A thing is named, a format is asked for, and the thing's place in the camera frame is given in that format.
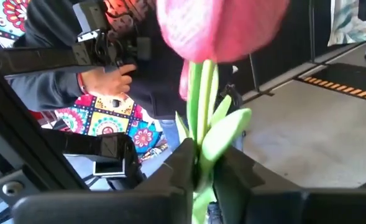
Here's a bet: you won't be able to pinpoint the black glossy device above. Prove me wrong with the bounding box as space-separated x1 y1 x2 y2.
42 128 147 191

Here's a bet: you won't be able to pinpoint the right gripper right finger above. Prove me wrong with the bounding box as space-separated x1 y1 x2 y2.
213 146 366 224

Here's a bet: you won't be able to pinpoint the pink tulip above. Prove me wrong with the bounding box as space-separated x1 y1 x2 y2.
155 0 291 224

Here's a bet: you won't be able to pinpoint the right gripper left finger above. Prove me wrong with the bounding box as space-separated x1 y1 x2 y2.
11 138 196 224

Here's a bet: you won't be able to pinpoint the person's hand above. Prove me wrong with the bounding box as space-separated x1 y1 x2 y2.
81 63 137 98

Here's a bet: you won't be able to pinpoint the colourful mandala cloth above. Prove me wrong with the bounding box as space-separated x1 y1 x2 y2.
0 0 168 162

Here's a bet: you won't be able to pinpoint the person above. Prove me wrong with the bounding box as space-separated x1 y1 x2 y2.
4 0 245 152

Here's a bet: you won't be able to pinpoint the black orange-striped floor mat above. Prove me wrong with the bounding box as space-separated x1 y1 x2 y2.
296 62 366 104

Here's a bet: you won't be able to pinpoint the grey metal frame beams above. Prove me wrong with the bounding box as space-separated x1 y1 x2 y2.
0 58 91 224

